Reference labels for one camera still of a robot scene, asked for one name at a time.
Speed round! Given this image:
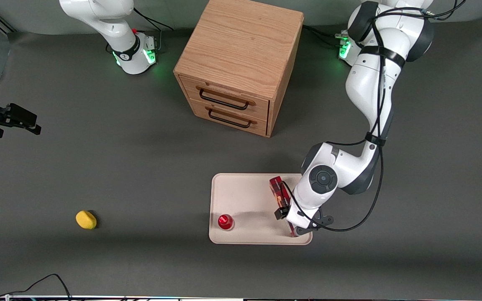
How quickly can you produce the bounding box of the red cookie box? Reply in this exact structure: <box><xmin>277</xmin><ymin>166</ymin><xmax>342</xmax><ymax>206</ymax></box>
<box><xmin>269</xmin><ymin>176</ymin><xmax>299</xmax><ymax>237</ymax></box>

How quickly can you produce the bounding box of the wooden drawer front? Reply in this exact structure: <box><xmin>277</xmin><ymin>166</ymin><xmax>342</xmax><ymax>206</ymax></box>
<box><xmin>190</xmin><ymin>98</ymin><xmax>269</xmax><ymax>137</ymax></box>
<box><xmin>179</xmin><ymin>75</ymin><xmax>270</xmax><ymax>122</ymax></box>

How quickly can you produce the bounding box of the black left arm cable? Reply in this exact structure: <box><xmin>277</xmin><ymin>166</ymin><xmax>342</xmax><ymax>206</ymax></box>
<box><xmin>281</xmin><ymin>0</ymin><xmax>467</xmax><ymax>233</ymax></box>

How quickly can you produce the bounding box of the wooden drawer cabinet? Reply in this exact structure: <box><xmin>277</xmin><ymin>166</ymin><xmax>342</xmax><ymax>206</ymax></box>
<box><xmin>173</xmin><ymin>0</ymin><xmax>304</xmax><ymax>138</ymax></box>

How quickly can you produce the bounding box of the black base cable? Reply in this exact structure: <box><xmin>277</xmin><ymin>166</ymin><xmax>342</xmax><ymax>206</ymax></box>
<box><xmin>133</xmin><ymin>8</ymin><xmax>174</xmax><ymax>32</ymax></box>
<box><xmin>303</xmin><ymin>24</ymin><xmax>344</xmax><ymax>47</ymax></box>

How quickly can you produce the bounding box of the black left base cable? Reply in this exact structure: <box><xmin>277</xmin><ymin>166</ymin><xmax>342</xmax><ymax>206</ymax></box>
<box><xmin>303</xmin><ymin>24</ymin><xmax>344</xmax><ymax>47</ymax></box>

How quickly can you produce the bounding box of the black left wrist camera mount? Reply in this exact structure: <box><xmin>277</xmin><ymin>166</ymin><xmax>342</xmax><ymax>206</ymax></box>
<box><xmin>295</xmin><ymin>215</ymin><xmax>335</xmax><ymax>236</ymax></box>

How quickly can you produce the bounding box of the black drawer handle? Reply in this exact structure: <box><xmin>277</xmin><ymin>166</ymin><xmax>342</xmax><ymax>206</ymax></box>
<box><xmin>196</xmin><ymin>86</ymin><xmax>255</xmax><ymax>111</ymax></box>
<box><xmin>205</xmin><ymin>107</ymin><xmax>255</xmax><ymax>129</ymax></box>

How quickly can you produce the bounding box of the aluminium frame rail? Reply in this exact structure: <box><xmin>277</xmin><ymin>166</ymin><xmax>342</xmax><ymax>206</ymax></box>
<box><xmin>0</xmin><ymin>5</ymin><xmax>16</xmax><ymax>35</ymax></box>

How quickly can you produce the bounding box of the cream plastic tray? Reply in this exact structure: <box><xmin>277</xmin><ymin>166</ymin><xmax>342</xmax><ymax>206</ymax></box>
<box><xmin>209</xmin><ymin>173</ymin><xmax>313</xmax><ymax>245</ymax></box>

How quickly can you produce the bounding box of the black right base cable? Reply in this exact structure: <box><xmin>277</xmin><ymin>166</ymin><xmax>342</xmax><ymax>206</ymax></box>
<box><xmin>133</xmin><ymin>8</ymin><xmax>174</xmax><ymax>32</ymax></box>

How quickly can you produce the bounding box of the thin black table cable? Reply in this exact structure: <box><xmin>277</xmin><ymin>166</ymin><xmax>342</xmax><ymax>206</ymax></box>
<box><xmin>0</xmin><ymin>274</ymin><xmax>72</xmax><ymax>301</ymax></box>

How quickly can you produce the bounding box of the yellow lemon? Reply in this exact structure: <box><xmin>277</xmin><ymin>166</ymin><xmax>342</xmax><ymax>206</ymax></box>
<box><xmin>76</xmin><ymin>210</ymin><xmax>97</xmax><ymax>230</ymax></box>

